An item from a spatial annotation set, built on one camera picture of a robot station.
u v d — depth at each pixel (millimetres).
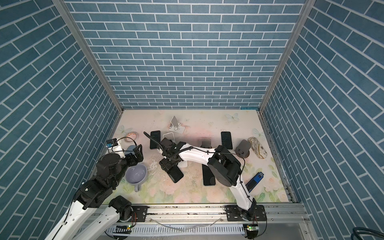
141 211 740
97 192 472
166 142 716
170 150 697
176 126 1043
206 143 942
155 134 1077
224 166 513
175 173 848
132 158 620
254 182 806
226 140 1049
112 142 578
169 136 928
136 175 852
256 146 963
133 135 1051
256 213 737
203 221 728
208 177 860
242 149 912
